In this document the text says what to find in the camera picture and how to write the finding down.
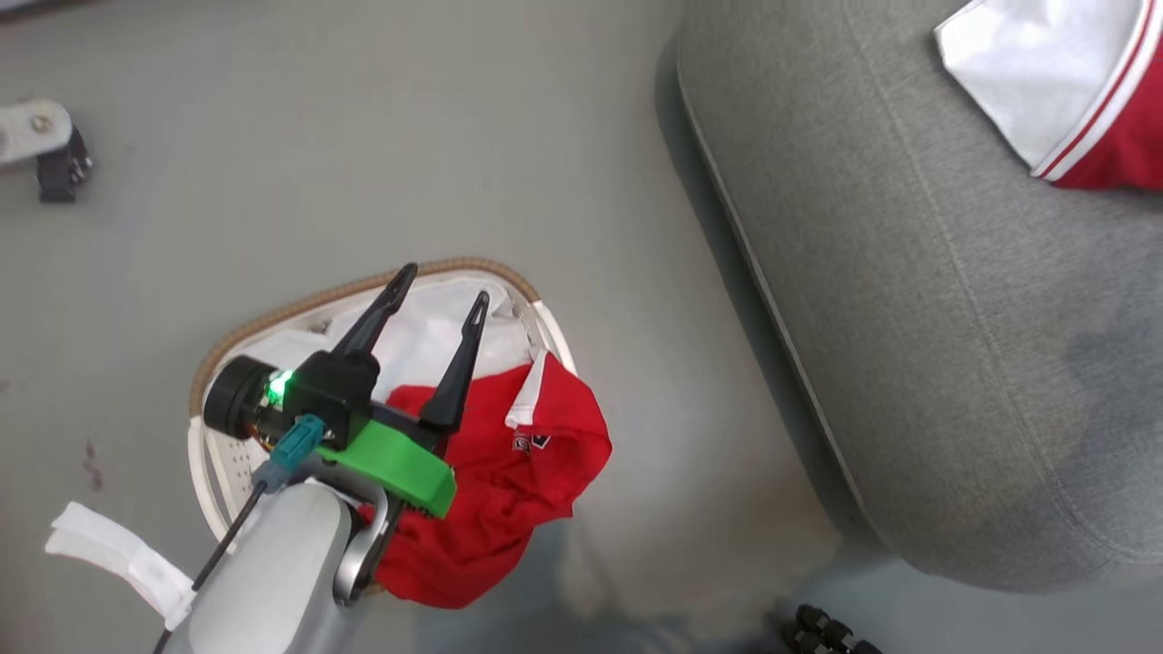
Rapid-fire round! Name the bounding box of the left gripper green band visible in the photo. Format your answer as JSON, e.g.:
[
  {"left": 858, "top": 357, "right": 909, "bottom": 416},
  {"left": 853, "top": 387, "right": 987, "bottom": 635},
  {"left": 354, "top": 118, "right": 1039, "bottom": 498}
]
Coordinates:
[{"left": 289, "top": 263, "right": 491, "bottom": 520}]

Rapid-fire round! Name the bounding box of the white laundry basket woven rim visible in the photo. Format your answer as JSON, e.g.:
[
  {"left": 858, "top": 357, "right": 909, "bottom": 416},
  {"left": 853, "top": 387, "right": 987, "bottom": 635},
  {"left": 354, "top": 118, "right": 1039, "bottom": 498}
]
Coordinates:
[{"left": 187, "top": 256, "right": 579, "bottom": 602}]

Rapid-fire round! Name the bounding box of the red polo shirt white collar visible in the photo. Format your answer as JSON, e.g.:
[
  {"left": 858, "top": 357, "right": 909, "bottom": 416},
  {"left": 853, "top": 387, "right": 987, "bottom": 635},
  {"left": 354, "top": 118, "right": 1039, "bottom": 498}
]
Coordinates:
[{"left": 358, "top": 349, "right": 613, "bottom": 610}]

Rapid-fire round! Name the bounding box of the small black clamp block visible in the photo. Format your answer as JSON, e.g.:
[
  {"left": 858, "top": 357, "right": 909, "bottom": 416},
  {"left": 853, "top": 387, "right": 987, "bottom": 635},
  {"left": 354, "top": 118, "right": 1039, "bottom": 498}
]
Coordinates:
[{"left": 35, "top": 125, "right": 94, "bottom": 203}]

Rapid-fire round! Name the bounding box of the grey fabric sofa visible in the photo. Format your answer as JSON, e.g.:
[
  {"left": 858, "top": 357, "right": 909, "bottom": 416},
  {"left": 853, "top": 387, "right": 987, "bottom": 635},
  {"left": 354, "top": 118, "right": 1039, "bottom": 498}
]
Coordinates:
[{"left": 675, "top": 0, "right": 1163, "bottom": 595}]

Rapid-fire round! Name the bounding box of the white red trimmed garment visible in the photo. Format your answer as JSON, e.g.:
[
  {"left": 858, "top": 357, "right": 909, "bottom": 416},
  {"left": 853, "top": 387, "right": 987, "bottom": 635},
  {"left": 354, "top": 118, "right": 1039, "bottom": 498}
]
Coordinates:
[{"left": 933, "top": 0, "right": 1163, "bottom": 193}]

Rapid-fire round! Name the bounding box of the teal cable connector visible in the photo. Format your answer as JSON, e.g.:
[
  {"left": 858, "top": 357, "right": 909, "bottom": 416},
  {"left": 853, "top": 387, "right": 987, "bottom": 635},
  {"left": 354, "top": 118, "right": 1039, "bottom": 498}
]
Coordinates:
[{"left": 253, "top": 414, "right": 327, "bottom": 493}]

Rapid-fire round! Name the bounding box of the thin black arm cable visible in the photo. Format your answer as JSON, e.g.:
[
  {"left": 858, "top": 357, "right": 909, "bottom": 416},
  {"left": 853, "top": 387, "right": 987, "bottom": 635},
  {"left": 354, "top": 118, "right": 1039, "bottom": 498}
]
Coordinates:
[{"left": 150, "top": 480, "right": 270, "bottom": 654}]

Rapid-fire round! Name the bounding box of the white fabric strap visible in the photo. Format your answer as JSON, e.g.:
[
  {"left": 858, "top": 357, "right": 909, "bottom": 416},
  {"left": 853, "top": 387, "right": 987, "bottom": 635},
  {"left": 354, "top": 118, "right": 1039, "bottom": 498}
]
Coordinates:
[{"left": 45, "top": 500, "right": 198, "bottom": 633}]

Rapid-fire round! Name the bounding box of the white bracket with screw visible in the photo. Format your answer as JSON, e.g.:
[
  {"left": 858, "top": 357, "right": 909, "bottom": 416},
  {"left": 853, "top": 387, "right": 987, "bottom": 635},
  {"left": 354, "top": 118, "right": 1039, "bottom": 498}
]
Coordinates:
[{"left": 0, "top": 98, "right": 75, "bottom": 170}]

